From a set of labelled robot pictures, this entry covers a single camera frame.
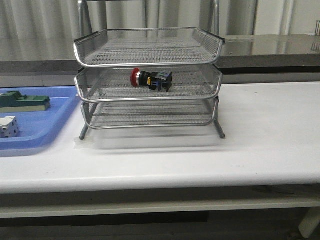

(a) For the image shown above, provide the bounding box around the grey steel back counter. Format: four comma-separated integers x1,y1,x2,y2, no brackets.
0,34,320,88

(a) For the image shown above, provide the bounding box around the blue plastic tray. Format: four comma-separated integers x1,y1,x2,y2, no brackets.
0,86,80,155

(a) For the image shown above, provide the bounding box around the white table leg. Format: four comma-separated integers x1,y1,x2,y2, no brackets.
298,207,320,239

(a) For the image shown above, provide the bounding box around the silver mesh tray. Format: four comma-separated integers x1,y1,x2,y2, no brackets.
73,27,225,68
80,98,219,130
74,64,223,103

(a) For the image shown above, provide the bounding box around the green terminal block module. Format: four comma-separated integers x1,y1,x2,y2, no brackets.
0,91,51,113

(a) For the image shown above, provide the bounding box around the silver rack frame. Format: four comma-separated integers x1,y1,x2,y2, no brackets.
77,0,226,140

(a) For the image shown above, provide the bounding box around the red emergency stop button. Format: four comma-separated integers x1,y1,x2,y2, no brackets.
130,68,172,92

